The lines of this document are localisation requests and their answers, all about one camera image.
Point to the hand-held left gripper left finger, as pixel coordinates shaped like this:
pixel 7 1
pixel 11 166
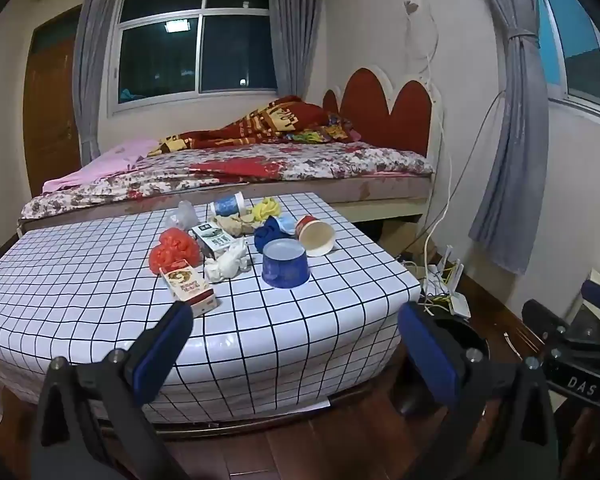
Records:
pixel 162 355

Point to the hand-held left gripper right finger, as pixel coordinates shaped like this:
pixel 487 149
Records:
pixel 430 355

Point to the black round waste bin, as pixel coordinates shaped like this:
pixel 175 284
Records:
pixel 467 332

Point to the red white snack box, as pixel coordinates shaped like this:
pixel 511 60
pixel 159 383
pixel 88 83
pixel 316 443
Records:
pixel 187 285

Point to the red plastic bag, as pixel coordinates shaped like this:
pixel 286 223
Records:
pixel 172 252

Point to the white tissue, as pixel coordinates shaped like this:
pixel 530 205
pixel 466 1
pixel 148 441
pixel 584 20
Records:
pixel 225 262

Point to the white green milk carton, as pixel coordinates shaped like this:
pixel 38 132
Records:
pixel 212 240

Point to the clear plastic bag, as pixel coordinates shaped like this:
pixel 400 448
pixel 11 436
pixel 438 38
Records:
pixel 186 216

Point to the beige cloth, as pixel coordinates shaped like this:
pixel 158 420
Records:
pixel 237 225

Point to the blue paper bowl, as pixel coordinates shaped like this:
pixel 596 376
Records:
pixel 285 267

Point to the dark blue cloth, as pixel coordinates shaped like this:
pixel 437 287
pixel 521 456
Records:
pixel 267 232

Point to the white cup with blue label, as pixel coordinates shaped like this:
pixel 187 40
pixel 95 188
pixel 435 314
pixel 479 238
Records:
pixel 227 205

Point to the red paper cup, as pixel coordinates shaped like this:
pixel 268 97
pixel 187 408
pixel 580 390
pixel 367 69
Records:
pixel 316 237

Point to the blue face mask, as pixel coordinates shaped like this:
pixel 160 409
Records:
pixel 286 225

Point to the yellow cloth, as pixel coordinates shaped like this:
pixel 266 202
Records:
pixel 266 208

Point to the small white stick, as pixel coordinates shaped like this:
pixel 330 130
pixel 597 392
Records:
pixel 512 346

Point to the white modem box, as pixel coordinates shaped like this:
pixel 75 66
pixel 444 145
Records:
pixel 460 305

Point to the white router with antennas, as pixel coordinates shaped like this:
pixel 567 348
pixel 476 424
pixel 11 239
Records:
pixel 442 280

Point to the white checked tablecloth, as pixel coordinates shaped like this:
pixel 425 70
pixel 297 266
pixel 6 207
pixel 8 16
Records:
pixel 80 285

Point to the cardboard box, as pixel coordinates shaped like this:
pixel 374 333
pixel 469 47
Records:
pixel 405 235

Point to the grey tied curtain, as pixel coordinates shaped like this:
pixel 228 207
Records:
pixel 520 135

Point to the pink blanket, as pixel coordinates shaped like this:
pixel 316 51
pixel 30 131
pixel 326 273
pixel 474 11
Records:
pixel 115 157

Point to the floral bed sheet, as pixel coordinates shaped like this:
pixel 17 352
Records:
pixel 305 165

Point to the red printed blanket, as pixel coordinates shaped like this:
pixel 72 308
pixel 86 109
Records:
pixel 260 122

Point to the red scalloped headboard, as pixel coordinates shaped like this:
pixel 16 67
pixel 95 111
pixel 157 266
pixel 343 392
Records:
pixel 375 105

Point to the brown wooden door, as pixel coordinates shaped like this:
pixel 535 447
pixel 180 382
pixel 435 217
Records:
pixel 50 120

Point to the side window with white sill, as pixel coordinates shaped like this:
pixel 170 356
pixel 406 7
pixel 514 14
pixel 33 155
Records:
pixel 580 35

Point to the large white framed window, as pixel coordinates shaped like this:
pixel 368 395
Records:
pixel 180 55

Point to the grey curtain beside door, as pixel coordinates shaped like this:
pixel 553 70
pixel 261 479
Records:
pixel 92 60

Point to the grey curtain beside headboard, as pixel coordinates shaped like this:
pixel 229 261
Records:
pixel 295 35

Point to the beige bed frame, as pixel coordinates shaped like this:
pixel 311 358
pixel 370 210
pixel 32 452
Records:
pixel 380 208

